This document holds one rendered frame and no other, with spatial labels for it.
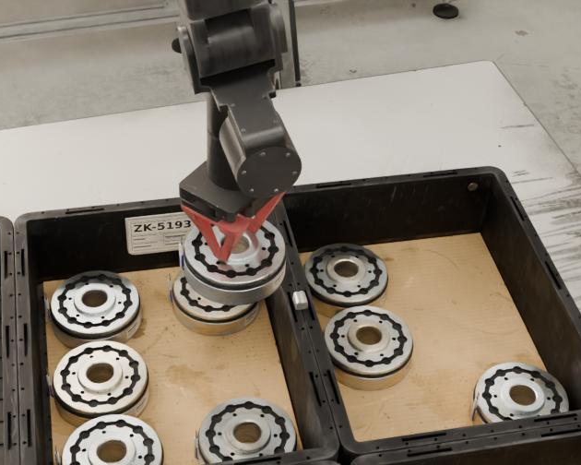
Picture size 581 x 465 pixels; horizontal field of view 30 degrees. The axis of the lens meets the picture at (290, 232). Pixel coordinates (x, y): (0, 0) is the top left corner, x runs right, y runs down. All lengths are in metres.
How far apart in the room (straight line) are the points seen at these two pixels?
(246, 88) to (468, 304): 0.53
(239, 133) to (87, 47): 2.42
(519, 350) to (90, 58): 2.15
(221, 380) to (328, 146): 0.63
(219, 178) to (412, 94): 0.93
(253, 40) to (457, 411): 0.52
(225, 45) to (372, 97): 0.99
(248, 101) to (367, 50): 2.39
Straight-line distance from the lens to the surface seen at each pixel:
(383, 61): 3.26
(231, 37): 0.91
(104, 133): 1.80
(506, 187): 1.37
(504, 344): 1.32
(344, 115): 1.84
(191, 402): 1.23
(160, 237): 1.33
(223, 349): 1.28
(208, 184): 1.02
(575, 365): 1.24
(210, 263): 1.09
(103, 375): 1.24
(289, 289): 1.20
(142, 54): 3.25
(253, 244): 1.10
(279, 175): 0.92
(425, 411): 1.24
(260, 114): 0.91
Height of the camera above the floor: 1.79
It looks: 42 degrees down
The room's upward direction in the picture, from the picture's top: 3 degrees clockwise
